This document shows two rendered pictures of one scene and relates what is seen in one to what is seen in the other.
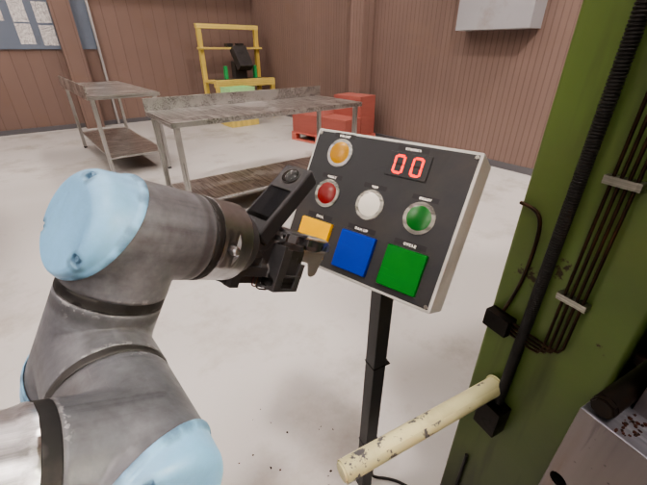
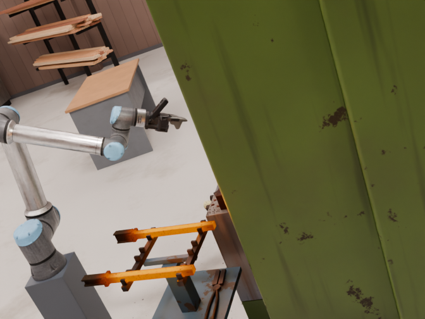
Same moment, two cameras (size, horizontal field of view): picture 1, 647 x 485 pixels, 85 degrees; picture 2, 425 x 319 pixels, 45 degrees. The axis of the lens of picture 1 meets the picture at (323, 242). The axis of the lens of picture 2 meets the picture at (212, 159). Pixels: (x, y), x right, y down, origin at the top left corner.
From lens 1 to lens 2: 2.28 m
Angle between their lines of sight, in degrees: 44
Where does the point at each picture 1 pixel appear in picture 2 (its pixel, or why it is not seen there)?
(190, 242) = (128, 118)
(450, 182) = not seen: hidden behind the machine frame
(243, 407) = not seen: hidden behind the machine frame
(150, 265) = (121, 121)
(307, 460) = not seen: hidden behind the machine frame
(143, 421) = (112, 140)
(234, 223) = (140, 114)
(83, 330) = (114, 132)
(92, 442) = (107, 140)
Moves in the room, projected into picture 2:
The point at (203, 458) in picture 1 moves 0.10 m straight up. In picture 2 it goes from (117, 145) to (108, 126)
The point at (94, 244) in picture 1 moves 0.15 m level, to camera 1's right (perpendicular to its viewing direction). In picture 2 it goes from (112, 118) to (131, 118)
